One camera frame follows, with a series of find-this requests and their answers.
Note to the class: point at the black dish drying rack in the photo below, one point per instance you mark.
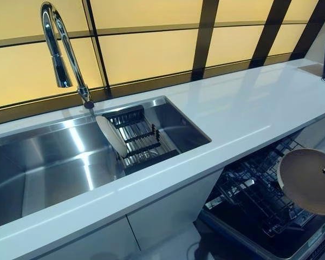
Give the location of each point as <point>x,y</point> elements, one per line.
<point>140,135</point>

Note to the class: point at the white cabinet door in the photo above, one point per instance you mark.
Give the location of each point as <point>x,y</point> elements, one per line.
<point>70,243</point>
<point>173,211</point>

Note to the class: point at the stainless steel sink basin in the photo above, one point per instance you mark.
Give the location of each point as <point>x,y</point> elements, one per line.
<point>57,162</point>

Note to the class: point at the black built-in dishwasher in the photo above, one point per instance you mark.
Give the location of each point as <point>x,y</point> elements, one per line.
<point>233,224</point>

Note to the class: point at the deep cream plate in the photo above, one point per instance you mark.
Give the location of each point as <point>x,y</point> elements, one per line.
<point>303,184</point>

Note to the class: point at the chrome gooseneck kitchen faucet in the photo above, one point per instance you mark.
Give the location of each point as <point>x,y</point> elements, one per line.
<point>60,73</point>

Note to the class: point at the narrow white cabinet panel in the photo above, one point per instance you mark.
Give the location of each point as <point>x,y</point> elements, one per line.
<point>319,130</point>

